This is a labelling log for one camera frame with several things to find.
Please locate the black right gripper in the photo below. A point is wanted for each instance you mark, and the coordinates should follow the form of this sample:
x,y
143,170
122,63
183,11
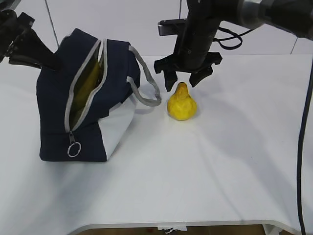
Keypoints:
x,y
196,60

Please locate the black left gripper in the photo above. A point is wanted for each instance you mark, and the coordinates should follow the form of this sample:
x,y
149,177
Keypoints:
x,y
21,44

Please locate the yellow pear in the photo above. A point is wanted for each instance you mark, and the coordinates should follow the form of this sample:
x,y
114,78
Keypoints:
x,y
181,106

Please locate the navy blue lunch bag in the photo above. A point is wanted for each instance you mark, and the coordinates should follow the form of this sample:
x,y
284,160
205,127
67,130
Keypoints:
x,y
93,134

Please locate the yellow banana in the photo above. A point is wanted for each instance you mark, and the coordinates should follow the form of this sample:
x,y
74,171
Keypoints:
x,y
87,81

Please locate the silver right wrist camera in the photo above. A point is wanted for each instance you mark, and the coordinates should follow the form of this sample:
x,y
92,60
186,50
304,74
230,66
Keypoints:
x,y
171,27

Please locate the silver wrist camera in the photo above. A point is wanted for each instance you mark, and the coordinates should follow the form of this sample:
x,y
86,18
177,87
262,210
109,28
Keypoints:
x,y
171,27
9,4

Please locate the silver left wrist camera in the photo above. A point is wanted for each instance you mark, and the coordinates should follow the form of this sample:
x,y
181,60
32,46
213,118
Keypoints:
x,y
9,4

